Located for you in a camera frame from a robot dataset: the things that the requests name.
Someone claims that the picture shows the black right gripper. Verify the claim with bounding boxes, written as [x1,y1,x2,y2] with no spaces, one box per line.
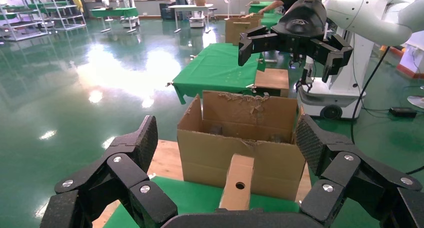
[237,0,355,84]

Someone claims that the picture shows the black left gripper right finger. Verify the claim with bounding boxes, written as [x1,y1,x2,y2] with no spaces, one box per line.
[294,114,424,228]

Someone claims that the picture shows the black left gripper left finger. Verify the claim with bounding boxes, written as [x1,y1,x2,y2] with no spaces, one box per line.
[39,115,179,228]

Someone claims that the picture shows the cardboard box with hole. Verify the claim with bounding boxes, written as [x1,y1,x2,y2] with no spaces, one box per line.
[218,153,255,211]

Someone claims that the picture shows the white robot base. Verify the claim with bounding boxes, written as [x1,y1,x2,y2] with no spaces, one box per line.
[188,0,206,28]

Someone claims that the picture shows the plywood board under carton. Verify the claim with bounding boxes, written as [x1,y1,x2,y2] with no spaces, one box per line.
[92,139,312,228]

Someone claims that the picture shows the closed-side brown cardboard carton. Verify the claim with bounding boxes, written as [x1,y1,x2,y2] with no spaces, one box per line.
[225,16,263,45]

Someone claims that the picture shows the large open cardboard carton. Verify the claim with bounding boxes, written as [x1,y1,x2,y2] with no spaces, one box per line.
[176,90,307,202]

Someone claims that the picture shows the green table cover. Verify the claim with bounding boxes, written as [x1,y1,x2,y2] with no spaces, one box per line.
[248,1,276,15]
[259,13,284,30]

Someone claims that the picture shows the white wheeled robot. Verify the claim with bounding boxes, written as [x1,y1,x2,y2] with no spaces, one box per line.
[295,27,375,120]

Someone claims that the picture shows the black power adapter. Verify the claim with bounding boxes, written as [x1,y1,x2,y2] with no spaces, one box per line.
[389,107,418,119]

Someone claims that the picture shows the green tablecloth of neighbour table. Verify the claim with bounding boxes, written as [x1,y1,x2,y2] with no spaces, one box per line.
[172,43,266,105]

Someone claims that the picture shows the round fan base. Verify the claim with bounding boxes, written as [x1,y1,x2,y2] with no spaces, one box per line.
[406,95,424,109]

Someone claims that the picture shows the white table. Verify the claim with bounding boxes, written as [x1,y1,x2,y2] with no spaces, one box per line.
[168,4,215,34]

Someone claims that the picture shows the white platform with red base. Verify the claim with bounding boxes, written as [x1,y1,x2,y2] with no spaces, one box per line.
[396,44,424,79]

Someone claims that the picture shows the black cabinet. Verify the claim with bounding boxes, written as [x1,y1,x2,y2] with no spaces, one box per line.
[158,2,176,21]

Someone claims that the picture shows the white humanoid robot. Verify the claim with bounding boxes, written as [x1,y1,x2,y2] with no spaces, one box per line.
[114,0,142,29]

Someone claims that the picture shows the metal shelving rack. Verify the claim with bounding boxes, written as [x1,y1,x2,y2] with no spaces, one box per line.
[0,0,51,42]
[31,0,88,31]

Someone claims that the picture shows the green covered long table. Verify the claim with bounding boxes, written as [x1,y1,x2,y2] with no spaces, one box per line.
[89,7,140,19]

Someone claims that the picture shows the black floor cable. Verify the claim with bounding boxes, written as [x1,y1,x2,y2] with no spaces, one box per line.
[350,45,392,144]

